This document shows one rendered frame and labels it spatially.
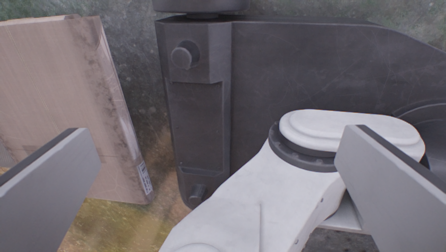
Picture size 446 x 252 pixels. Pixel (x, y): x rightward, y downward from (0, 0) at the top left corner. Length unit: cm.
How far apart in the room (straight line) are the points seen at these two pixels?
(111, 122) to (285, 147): 37
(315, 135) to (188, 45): 25
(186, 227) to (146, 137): 65
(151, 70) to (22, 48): 30
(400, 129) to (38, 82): 68
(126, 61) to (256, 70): 43
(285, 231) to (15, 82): 61
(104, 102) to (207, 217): 35
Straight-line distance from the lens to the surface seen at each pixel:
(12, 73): 66
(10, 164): 101
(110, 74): 50
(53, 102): 62
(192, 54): 40
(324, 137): 36
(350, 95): 51
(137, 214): 123
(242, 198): 30
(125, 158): 59
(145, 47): 71
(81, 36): 50
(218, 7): 44
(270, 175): 33
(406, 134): 41
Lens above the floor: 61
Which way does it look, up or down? 57 degrees down
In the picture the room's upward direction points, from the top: 160 degrees counter-clockwise
